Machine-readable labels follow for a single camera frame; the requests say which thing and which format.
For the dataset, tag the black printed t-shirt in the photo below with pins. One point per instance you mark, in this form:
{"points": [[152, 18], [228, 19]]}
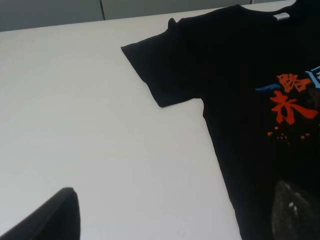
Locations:
{"points": [[258, 75]]}

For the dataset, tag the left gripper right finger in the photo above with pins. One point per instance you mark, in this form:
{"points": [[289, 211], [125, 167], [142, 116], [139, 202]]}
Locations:
{"points": [[295, 213]]}

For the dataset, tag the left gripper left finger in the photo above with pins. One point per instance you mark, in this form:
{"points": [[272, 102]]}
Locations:
{"points": [[57, 219]]}

